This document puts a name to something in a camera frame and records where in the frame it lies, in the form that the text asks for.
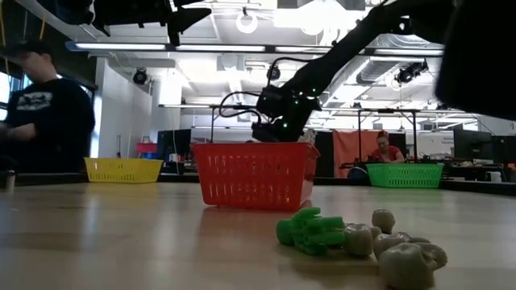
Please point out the black spotlight cluster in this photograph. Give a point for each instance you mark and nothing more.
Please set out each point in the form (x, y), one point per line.
(409, 71)

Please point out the overhead LED light bar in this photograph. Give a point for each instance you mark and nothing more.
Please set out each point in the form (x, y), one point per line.
(121, 45)

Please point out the silver ventilation duct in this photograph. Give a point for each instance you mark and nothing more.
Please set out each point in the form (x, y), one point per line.
(383, 68)

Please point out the red plastic basket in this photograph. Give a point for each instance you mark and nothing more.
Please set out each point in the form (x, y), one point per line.
(254, 177)

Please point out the green plastic basket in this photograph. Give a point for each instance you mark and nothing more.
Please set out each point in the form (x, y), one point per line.
(405, 175)

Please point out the orange curtain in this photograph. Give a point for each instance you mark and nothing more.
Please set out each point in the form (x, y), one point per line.
(350, 153)

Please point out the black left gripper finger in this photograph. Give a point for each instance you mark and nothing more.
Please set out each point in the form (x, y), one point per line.
(191, 12)
(189, 22)

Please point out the yellow plastic basket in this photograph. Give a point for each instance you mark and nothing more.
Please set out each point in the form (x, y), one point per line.
(123, 170)

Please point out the patterned cloth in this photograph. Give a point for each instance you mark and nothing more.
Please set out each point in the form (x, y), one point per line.
(309, 136)

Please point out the red storage box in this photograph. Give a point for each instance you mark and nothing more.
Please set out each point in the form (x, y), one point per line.
(146, 147)

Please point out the white cup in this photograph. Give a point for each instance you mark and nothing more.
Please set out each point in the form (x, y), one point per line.
(10, 181)
(493, 176)

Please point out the black ceiling spotlight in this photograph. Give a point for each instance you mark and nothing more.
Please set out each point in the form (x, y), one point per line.
(140, 75)
(273, 72)

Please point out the black computer monitor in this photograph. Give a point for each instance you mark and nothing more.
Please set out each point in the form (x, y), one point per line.
(504, 149)
(471, 143)
(173, 143)

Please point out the green plastic hand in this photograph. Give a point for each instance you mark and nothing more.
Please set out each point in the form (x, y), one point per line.
(310, 235)

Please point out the person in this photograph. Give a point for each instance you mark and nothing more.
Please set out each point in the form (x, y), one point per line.
(52, 121)
(386, 154)

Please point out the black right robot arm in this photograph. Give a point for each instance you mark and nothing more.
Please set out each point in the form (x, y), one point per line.
(342, 52)

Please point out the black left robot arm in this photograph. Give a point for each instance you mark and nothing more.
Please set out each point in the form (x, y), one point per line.
(121, 12)

